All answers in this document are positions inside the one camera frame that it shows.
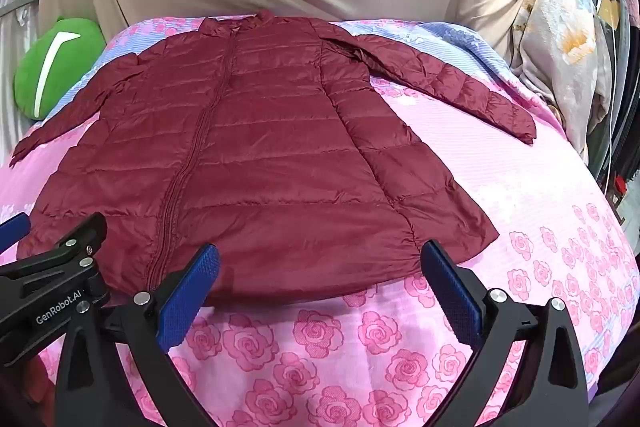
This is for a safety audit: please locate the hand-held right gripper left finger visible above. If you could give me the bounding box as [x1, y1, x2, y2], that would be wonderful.
[52, 243, 223, 427]

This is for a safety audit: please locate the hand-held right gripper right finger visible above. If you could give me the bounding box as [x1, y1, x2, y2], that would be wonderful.
[421, 240, 592, 427]

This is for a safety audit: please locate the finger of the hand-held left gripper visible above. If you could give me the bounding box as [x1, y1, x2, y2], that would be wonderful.
[0, 212, 30, 254]
[0, 212, 109, 303]

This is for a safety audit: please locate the maroon quilted down jacket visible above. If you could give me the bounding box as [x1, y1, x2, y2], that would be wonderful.
[9, 9, 537, 308]

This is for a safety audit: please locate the pink floral bed sheet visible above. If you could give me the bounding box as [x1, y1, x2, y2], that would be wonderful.
[0, 14, 640, 427]

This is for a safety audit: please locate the green plush pillow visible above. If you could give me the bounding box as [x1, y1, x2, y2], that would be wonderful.
[14, 17, 107, 122]

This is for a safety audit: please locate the cream floral quilt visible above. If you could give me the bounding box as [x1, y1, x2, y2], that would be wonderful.
[510, 0, 615, 164]

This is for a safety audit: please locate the yellow tag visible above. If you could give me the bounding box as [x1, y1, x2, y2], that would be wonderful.
[597, 0, 622, 28]

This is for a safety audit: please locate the grey metal bed rail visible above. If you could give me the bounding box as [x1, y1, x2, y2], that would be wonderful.
[0, 0, 41, 26]

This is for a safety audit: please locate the white cable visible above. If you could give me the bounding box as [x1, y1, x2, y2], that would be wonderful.
[592, 0, 618, 190]

